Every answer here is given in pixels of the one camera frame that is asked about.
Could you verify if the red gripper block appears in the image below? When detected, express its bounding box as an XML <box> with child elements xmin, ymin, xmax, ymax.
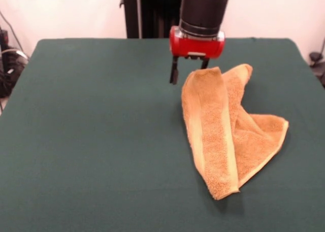
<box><xmin>169</xmin><ymin>25</ymin><xmax>226</xmax><ymax>86</ymax></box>

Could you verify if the orange terry towel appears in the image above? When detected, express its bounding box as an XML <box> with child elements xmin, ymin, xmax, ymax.
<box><xmin>181</xmin><ymin>63</ymin><xmax>289</xmax><ymax>201</ymax></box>

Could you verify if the dark green table cloth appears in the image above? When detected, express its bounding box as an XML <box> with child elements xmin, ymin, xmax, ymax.
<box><xmin>0</xmin><ymin>38</ymin><xmax>325</xmax><ymax>232</ymax></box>

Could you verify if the small black adapter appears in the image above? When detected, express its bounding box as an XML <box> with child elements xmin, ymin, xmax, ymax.
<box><xmin>309</xmin><ymin>52</ymin><xmax>323</xmax><ymax>67</ymax></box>

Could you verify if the black floor object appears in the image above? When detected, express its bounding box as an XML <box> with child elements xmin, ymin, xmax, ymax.
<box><xmin>313</xmin><ymin>64</ymin><xmax>325</xmax><ymax>88</ymax></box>

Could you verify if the black upright power adapter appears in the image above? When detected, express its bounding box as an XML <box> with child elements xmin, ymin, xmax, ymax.
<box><xmin>0</xmin><ymin>30</ymin><xmax>10</xmax><ymax>50</ymax></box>

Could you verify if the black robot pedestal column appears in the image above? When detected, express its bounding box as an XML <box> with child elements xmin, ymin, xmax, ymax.
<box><xmin>119</xmin><ymin>0</ymin><xmax>183</xmax><ymax>39</ymax></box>

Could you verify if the white cable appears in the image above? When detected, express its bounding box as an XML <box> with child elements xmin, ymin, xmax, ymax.
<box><xmin>0</xmin><ymin>48</ymin><xmax>29</xmax><ymax>64</ymax></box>

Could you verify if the black cable bundle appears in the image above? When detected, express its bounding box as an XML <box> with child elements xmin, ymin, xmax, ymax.
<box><xmin>0</xmin><ymin>61</ymin><xmax>26</xmax><ymax>98</ymax></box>

